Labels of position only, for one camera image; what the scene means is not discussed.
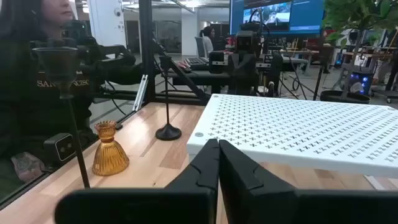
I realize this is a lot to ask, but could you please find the black cable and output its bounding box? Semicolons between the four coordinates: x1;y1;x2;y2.
104;80;128;116

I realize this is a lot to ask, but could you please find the black device box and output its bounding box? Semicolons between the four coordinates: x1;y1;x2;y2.
208;50;230;75

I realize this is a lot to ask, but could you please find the silver aluminium extrusion bar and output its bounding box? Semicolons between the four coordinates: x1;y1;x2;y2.
132;73;149;112

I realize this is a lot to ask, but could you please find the black desk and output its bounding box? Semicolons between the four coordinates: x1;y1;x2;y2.
161;55;309;95

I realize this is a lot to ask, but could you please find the white perforated metal shelf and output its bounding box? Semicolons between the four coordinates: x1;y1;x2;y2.
185;93;398;190

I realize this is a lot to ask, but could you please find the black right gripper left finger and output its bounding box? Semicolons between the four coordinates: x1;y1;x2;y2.
54;138;221;224

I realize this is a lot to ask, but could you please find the black computer keyboard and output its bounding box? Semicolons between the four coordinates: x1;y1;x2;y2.
184;57;210;71

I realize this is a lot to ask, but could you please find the black depth camera box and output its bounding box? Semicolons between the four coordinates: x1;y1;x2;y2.
42;133;77;166

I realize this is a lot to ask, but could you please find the black diagonal frame brace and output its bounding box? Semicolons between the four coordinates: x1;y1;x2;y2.
151;37;213;106

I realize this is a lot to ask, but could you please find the large blue-screen monitor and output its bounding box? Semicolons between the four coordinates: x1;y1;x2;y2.
229;0;325;35

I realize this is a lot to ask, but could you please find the black metal candlestick holder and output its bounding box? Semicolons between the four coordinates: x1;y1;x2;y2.
155;55;183;141
32;46;91;189

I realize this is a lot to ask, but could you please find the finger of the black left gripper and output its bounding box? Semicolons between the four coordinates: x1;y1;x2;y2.
243;77;260;96
228;77;244;96

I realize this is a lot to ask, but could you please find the amber ribbed glass candle holder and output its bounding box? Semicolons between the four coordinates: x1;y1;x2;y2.
91;120;131;177

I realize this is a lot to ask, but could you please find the person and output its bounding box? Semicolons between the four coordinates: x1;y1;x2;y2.
0;0;180;203
198;26;216;58

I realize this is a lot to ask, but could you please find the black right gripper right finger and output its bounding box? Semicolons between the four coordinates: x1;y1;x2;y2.
218;139;398;224

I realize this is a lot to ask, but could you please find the computer tower with lights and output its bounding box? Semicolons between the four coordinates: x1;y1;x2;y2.
347;70;374;96

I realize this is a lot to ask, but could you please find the person's hand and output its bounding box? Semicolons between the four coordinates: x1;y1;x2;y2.
176;60;191;72

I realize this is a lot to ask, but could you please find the black round plant pot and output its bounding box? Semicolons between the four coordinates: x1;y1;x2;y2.
320;90;371;105

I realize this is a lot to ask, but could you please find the black frame post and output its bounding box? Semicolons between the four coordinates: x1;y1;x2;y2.
138;0;157;104

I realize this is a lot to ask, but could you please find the grey office chair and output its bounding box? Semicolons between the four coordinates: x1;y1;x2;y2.
194;36;206;58

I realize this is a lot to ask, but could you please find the black stand pole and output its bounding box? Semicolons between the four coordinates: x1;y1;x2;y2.
312;34;326;101

